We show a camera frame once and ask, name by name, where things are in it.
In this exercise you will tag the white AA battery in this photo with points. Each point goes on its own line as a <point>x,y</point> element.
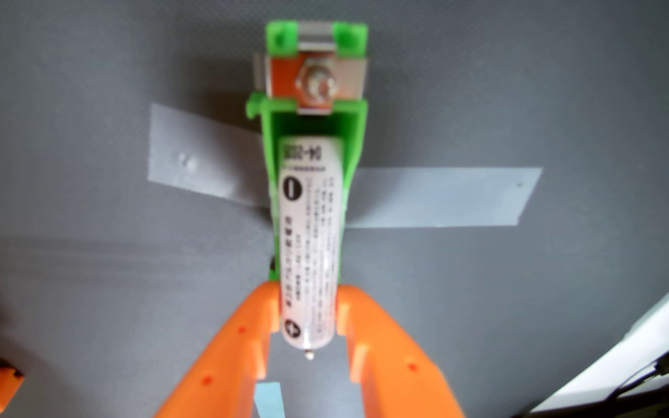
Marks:
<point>311,244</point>

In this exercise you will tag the light blue tape piece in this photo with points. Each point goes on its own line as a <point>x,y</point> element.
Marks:
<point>269,400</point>

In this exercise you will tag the short grey tape strip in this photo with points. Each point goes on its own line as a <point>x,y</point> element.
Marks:
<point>207,157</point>

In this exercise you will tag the black Dell laptop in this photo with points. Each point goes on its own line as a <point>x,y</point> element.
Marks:
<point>659,403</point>

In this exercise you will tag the green battery holder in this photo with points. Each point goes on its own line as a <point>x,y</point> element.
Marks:
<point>353,125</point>

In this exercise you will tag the dark grey mat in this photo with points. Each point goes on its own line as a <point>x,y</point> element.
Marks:
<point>514,302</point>

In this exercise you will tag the long grey tape strip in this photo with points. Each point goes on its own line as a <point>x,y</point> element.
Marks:
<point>439,197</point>

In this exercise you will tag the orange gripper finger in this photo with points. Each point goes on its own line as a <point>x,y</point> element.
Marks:
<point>224,371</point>
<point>398,371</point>

